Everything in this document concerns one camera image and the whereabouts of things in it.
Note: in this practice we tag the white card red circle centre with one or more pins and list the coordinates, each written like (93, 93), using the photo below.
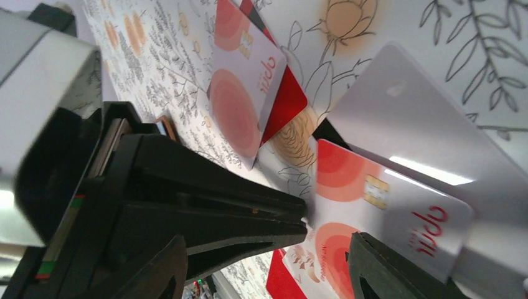
(354, 194)

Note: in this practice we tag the floral patterned table mat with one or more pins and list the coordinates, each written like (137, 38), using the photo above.
(158, 56)

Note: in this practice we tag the plain white card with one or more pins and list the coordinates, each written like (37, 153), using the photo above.
(397, 116)

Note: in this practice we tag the dark red card right upper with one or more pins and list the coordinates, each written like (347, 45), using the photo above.
(280, 284)

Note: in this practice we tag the white card red circle middle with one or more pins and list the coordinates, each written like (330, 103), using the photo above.
(246, 76)

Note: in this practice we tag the red card black stripe left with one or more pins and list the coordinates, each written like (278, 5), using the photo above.
(290, 99)

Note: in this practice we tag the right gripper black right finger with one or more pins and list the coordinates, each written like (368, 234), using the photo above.
(377, 271)

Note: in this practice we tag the white card red circle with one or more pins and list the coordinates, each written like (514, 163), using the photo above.
(354, 194)
(246, 76)

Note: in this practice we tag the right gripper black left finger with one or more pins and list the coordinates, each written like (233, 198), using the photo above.
(121, 210)

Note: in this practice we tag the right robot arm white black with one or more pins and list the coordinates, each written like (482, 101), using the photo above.
(41, 63)

